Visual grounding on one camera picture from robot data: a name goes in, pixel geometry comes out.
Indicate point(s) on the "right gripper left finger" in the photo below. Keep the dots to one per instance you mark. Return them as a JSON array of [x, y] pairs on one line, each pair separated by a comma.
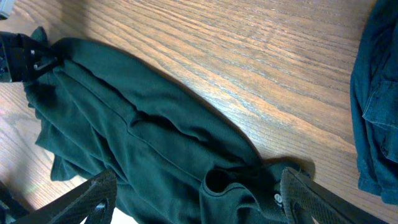
[[91, 202]]

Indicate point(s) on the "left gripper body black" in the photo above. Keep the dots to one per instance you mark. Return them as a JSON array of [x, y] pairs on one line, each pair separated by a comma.
[[24, 59]]

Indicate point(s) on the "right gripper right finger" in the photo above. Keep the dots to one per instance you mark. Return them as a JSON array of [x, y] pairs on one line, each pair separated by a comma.
[[305, 201]]

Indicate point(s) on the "black t-shirt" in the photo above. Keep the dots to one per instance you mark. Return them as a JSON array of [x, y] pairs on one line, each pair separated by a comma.
[[176, 161]]

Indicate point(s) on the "navy blue garment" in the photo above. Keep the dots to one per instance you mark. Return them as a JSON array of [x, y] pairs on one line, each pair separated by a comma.
[[373, 94]]

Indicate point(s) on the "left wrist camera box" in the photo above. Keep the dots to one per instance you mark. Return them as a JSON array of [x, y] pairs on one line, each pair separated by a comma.
[[6, 7]]

